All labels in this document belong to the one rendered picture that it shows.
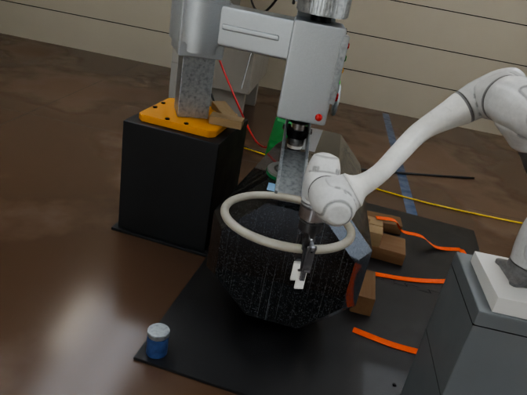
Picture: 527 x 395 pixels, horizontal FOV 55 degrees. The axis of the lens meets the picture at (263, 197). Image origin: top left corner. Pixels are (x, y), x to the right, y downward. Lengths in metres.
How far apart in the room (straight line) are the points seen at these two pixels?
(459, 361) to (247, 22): 1.99
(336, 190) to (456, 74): 6.43
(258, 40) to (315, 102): 0.80
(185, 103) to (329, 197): 1.90
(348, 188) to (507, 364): 0.96
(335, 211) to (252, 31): 1.76
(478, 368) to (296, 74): 1.33
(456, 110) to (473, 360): 0.89
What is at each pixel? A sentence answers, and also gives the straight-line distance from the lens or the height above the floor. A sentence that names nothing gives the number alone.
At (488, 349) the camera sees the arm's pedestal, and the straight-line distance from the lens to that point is 1.96.
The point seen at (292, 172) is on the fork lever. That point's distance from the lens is 2.17.
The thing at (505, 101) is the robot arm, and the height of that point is 1.50.
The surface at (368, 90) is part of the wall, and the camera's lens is 7.58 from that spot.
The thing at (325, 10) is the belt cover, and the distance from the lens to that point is 2.13.
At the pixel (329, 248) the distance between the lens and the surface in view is 1.64.
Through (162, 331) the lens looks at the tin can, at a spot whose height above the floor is 0.14.
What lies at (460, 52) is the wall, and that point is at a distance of 7.64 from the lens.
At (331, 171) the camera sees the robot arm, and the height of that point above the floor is 1.21.
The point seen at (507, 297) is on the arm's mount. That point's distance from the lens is 1.87.
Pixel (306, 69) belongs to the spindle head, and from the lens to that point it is 2.19.
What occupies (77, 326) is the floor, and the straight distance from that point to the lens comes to 2.64.
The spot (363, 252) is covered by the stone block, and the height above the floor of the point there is 0.57.
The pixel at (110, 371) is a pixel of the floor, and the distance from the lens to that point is 2.42.
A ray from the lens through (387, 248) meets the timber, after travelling 3.53.
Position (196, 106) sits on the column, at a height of 0.86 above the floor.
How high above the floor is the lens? 1.73
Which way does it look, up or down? 25 degrees down
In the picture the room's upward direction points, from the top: 11 degrees clockwise
